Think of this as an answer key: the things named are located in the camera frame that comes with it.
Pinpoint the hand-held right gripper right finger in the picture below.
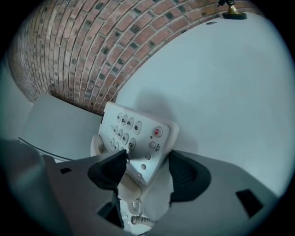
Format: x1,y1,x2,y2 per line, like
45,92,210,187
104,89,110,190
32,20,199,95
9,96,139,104
138,149,281,236

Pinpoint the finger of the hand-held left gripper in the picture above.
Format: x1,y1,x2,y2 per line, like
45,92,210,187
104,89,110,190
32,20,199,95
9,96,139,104
0,138,70,236

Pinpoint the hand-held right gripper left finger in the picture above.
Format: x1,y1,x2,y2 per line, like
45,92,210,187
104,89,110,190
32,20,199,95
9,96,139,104
43,149,130,236

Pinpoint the white desk telephone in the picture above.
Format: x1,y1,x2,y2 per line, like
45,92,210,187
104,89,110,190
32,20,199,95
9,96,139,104
90,101,180,231

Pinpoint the white desk with drawers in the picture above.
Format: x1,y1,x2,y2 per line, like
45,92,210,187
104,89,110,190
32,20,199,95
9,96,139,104
115,10,292,233

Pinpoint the white shade table lamp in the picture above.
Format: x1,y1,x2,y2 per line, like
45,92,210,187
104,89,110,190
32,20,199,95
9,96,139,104
218,0,248,20

